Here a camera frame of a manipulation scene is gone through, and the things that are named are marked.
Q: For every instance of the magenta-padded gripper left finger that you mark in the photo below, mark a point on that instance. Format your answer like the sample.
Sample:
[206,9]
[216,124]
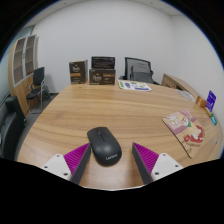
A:
[76,159]

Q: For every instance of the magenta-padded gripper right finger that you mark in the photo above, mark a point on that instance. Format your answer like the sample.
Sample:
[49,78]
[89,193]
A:
[147,159]

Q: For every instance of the black computer mouse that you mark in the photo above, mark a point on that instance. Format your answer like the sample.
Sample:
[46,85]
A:
[104,146]

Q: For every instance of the cartoon print mouse pad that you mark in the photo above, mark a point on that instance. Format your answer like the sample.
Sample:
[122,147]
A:
[185,130]

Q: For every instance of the black leather armchair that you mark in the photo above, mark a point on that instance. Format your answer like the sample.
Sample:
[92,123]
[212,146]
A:
[10,130]

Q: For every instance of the white sheet with coloured print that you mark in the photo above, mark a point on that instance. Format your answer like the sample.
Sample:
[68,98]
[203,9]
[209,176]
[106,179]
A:
[134,86]

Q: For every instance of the green and teal box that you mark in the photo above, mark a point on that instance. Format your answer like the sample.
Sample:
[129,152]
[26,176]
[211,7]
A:
[213,119]

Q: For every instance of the small orange box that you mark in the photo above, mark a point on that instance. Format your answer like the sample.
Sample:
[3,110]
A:
[200,101]

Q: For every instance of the wooden side cabinet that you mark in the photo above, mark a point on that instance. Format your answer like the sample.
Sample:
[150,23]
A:
[176,83]

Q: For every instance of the black visitor chair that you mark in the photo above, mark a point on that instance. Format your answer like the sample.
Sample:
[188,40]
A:
[36,86]

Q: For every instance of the purple card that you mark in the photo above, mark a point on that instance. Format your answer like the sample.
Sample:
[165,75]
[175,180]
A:
[211,101]

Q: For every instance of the wide brown cardboard box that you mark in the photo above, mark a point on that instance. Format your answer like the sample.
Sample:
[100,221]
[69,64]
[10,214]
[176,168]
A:
[102,76]

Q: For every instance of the tall brown cardboard box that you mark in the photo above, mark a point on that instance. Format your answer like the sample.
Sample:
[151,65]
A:
[77,72]

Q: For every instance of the grey mesh office chair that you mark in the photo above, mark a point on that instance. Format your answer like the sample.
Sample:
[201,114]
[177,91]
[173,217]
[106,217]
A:
[140,71]

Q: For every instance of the black cardboard box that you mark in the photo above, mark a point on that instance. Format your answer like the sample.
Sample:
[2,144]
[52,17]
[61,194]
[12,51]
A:
[103,62]

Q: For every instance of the wooden shelf unit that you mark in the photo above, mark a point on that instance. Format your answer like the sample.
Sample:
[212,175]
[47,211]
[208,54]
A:
[21,66]

